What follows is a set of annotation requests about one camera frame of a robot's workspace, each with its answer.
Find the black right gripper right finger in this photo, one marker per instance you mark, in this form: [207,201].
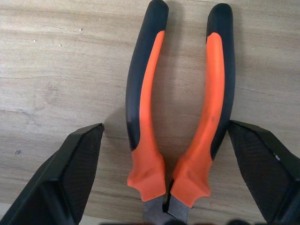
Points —
[264,173]

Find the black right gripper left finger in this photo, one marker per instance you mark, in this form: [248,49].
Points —
[58,178]

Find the orange and black pliers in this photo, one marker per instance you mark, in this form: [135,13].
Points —
[147,131]

